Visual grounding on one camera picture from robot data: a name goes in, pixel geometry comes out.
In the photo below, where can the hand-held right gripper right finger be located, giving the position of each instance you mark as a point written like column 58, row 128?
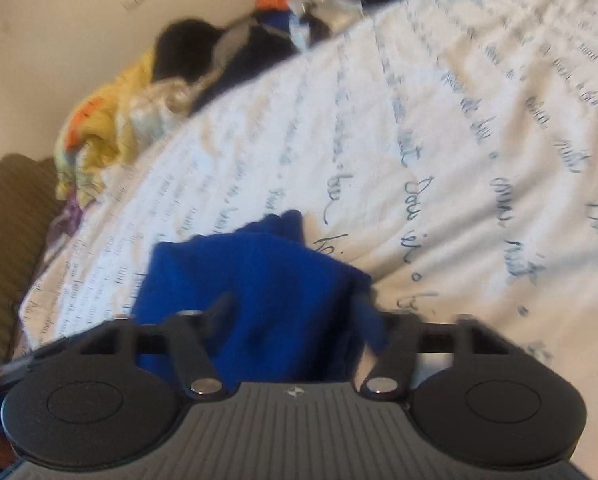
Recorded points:
column 374, row 327

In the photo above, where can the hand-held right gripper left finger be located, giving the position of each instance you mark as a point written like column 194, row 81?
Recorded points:
column 218, row 316

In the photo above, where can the blue cloth garment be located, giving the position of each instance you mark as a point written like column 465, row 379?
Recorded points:
column 269, row 290

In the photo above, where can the purple cloth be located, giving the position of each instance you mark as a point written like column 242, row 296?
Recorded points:
column 69, row 217

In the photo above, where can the white script-print blanket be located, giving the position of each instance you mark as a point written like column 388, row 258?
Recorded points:
column 429, row 135

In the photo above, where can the striped woven cushion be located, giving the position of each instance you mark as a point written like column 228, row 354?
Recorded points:
column 14, row 240

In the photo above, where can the light blue fleece cloth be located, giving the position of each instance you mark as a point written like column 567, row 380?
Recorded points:
column 161, row 105

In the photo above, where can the yellow floral quilt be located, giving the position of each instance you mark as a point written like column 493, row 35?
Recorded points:
column 104, row 125

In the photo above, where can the dark cloth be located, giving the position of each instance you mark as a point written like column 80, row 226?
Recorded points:
column 214, row 55

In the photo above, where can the silver grey bag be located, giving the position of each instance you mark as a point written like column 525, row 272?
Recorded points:
column 324, row 7

